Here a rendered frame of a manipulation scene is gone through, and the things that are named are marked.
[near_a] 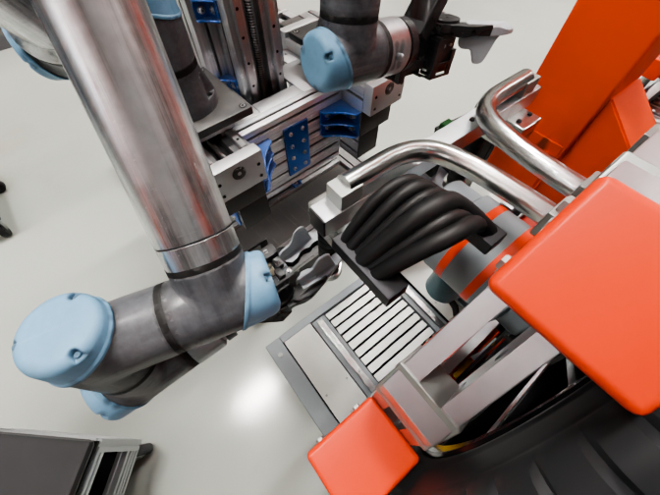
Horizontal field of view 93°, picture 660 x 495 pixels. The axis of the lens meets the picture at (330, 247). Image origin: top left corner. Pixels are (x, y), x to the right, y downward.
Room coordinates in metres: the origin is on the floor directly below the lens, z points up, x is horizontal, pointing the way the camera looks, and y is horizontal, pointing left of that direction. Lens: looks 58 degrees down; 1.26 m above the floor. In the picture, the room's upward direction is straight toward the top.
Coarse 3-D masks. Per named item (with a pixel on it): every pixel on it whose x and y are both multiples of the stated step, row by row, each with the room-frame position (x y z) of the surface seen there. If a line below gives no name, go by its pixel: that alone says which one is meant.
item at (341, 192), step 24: (408, 144) 0.29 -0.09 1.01; (432, 144) 0.29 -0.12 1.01; (360, 168) 0.26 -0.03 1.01; (384, 168) 0.26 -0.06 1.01; (456, 168) 0.27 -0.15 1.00; (480, 168) 0.26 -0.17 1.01; (336, 192) 0.23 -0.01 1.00; (360, 192) 0.24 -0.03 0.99; (504, 192) 0.23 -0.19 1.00; (528, 192) 0.22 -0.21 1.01; (528, 216) 0.20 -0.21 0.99; (552, 216) 0.19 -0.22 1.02
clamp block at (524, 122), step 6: (516, 114) 0.44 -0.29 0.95; (522, 114) 0.44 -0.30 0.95; (528, 114) 0.43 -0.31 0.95; (534, 114) 0.44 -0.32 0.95; (510, 120) 0.42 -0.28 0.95; (516, 120) 0.42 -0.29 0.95; (522, 120) 0.42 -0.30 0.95; (528, 120) 0.42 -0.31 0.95; (534, 120) 0.42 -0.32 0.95; (516, 126) 0.41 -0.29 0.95; (522, 126) 0.41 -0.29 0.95; (528, 126) 0.41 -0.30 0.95; (534, 126) 0.42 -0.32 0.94; (522, 132) 0.40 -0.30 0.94; (528, 132) 0.42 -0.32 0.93; (486, 138) 0.44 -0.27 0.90
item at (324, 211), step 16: (512, 96) 0.44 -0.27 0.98; (528, 96) 0.44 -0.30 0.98; (512, 112) 0.42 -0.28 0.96; (448, 128) 0.37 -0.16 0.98; (464, 128) 0.37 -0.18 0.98; (464, 144) 0.36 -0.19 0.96; (384, 176) 0.28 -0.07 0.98; (368, 192) 0.25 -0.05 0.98; (320, 208) 0.22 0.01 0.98; (336, 208) 0.22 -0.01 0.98; (352, 208) 0.23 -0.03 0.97; (320, 224) 0.21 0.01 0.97; (336, 224) 0.21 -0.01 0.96
